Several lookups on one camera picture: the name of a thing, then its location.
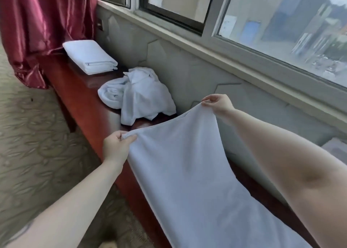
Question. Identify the wall power socket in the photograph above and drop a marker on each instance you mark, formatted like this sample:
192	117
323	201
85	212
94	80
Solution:
100	24

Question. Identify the person's left forearm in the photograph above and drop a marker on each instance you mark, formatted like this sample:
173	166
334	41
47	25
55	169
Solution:
59	201

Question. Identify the person's left thumb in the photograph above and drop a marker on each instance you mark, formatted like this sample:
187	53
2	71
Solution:
119	134

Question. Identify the person's right hand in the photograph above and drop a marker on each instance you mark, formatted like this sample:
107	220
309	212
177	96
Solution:
221	104

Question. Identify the white cloth item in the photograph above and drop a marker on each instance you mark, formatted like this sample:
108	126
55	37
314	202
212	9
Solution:
335	149

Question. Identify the dark red wooden bench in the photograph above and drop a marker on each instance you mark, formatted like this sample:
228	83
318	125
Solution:
103	115

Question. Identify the grey window frame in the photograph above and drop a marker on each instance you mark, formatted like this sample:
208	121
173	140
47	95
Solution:
244	39

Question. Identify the folded white towel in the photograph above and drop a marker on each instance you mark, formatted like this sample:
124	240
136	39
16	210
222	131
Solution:
88	56

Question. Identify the red satin curtain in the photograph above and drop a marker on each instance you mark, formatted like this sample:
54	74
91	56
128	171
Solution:
40	31

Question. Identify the crumpled white towel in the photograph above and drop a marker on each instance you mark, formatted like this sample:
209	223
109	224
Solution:
138	96

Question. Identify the person's left hand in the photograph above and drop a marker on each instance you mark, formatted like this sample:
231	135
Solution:
115	146

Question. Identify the large white towel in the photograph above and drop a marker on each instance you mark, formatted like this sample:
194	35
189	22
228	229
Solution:
200	180

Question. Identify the person's right thumb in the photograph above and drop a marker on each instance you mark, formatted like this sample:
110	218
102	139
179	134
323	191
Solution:
208	104

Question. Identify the person's right forearm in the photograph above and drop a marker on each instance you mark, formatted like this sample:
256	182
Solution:
287	169

